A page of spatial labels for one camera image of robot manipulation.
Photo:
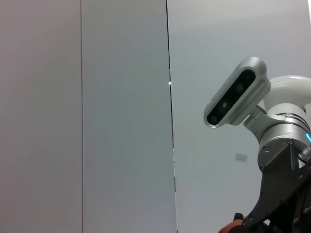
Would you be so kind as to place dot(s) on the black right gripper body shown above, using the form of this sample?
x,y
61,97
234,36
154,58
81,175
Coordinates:
x,y
279,199

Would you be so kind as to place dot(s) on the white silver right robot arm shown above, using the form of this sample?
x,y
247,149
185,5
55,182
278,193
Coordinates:
x,y
284,89

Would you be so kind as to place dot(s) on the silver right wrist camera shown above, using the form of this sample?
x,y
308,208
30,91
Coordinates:
x,y
233,97

